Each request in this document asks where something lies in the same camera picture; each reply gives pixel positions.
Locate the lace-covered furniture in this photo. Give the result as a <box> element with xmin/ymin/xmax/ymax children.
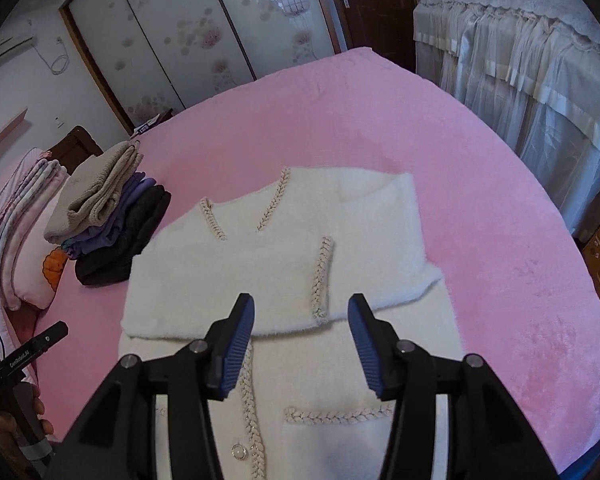
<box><xmin>412</xmin><ymin>0</ymin><xmax>600</xmax><ymax>236</ymax></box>

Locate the air conditioner cable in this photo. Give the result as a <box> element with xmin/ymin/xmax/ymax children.
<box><xmin>31</xmin><ymin>35</ymin><xmax>71</xmax><ymax>76</ymax></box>

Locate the brown wooden door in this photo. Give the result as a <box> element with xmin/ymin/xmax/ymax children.
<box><xmin>325</xmin><ymin>0</ymin><xmax>431</xmax><ymax>79</ymax></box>

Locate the person's left hand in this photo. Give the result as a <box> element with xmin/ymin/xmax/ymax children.
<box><xmin>32</xmin><ymin>397</ymin><xmax>55</xmax><ymax>440</ymax></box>

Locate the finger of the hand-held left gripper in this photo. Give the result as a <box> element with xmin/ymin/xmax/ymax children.
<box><xmin>31</xmin><ymin>322</ymin><xmax>70</xmax><ymax>357</ymax></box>

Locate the beige folded sweater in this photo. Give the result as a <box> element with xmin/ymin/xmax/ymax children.
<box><xmin>44</xmin><ymin>141</ymin><xmax>145</xmax><ymax>245</ymax></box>

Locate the white knit cardigan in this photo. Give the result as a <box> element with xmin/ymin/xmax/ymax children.
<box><xmin>117</xmin><ymin>166</ymin><xmax>466</xmax><ymax>480</ymax></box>

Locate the white air conditioner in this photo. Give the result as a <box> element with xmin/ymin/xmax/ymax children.
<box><xmin>0</xmin><ymin>32</ymin><xmax>36</xmax><ymax>72</ymax></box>

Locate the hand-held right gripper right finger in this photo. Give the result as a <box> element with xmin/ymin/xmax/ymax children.
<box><xmin>347</xmin><ymin>293</ymin><xmax>561</xmax><ymax>480</ymax></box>

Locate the folded pink quilt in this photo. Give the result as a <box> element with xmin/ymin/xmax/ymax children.
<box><xmin>0</xmin><ymin>149</ymin><xmax>70</xmax><ymax>306</ymax></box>

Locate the purple folded garment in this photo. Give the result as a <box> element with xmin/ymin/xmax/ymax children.
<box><xmin>62</xmin><ymin>172</ymin><xmax>157</xmax><ymax>261</ymax></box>

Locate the floral sliding-door wardrobe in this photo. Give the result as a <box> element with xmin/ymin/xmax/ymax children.
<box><xmin>59</xmin><ymin>0</ymin><xmax>351</xmax><ymax>133</ymax></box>

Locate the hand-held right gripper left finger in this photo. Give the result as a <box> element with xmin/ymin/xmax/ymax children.
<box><xmin>45</xmin><ymin>292</ymin><xmax>256</xmax><ymax>480</ymax></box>

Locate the dark wooden headboard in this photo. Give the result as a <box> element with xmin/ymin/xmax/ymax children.
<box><xmin>47</xmin><ymin>126</ymin><xmax>104</xmax><ymax>162</ymax></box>

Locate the pink pillow with orange print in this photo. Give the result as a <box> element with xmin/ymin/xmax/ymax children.
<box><xmin>7</xmin><ymin>195</ymin><xmax>81</xmax><ymax>311</ymax></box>

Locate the dark wooden nightstand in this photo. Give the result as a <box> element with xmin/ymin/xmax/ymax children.
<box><xmin>130</xmin><ymin>109</ymin><xmax>175</xmax><ymax>137</ymax></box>

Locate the pink bed blanket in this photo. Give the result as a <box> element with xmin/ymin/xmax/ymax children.
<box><xmin>0</xmin><ymin>46</ymin><xmax>600</xmax><ymax>477</ymax></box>

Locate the light wooden wall shelf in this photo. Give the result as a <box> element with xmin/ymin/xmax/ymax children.
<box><xmin>0</xmin><ymin>110</ymin><xmax>29</xmax><ymax>165</ymax></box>

